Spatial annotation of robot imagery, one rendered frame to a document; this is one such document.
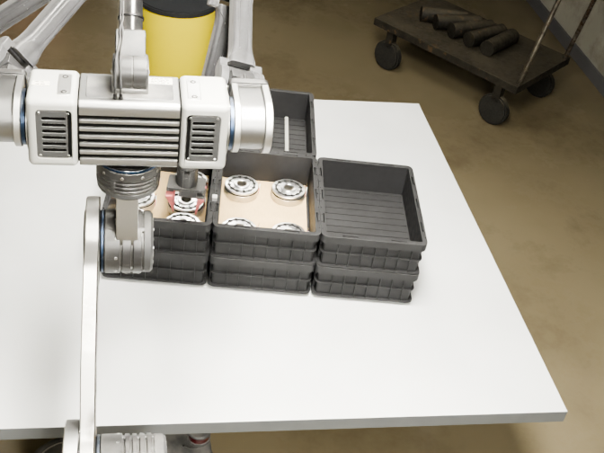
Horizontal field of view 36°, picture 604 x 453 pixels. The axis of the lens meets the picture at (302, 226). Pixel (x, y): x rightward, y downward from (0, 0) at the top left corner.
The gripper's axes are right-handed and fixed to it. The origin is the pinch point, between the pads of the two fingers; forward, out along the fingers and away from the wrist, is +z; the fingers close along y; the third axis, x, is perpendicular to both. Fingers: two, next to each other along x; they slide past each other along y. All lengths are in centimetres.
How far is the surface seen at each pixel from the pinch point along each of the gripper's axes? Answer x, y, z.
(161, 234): 8.5, 5.3, 3.0
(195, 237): 8.3, -4.0, 3.1
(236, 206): -14.6, -14.4, 7.3
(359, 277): 7, -51, 12
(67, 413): 59, 20, 21
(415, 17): -294, -107, 58
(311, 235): 8.7, -35.5, -2.3
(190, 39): -191, 15, 40
